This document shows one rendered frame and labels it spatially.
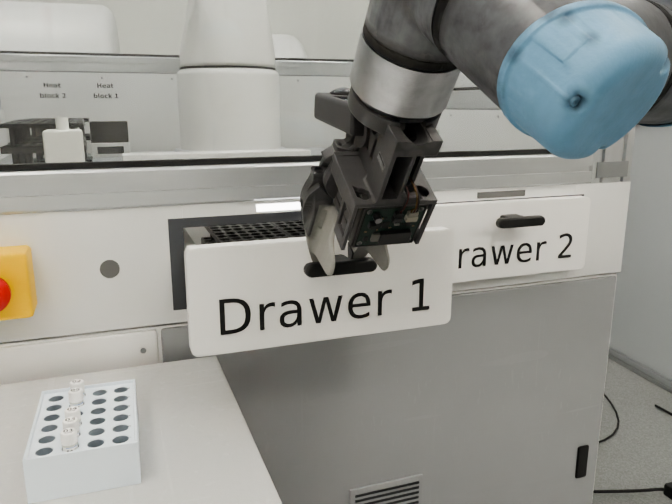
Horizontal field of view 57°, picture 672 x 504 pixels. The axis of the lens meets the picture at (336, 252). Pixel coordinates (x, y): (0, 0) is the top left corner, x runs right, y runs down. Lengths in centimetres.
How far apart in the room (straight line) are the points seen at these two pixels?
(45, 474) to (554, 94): 45
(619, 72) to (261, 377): 63
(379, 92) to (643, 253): 235
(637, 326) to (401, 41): 246
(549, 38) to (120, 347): 61
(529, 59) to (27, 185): 56
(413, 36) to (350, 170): 13
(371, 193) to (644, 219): 229
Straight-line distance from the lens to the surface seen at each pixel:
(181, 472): 57
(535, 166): 94
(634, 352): 284
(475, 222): 88
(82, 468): 55
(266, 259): 62
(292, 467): 91
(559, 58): 33
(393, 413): 93
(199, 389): 70
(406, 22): 41
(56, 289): 77
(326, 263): 56
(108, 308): 78
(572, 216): 97
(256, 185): 77
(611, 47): 33
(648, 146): 271
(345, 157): 51
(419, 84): 43
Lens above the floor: 106
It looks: 13 degrees down
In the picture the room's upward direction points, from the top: straight up
